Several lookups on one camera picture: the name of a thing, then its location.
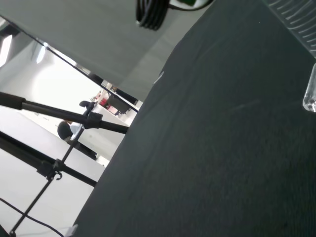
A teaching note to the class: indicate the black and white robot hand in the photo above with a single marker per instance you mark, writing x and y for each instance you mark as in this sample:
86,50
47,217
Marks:
150,14

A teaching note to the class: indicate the person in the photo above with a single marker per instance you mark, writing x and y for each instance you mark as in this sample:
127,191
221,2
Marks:
63,129

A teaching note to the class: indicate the clear plastic clip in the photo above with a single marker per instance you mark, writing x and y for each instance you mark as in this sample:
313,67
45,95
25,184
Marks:
158,77
72,230

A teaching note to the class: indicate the black bench cloth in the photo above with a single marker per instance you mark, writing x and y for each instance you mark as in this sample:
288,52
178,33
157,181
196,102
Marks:
209,148

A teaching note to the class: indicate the black tripod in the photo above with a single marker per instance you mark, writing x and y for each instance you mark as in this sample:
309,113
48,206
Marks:
95,121

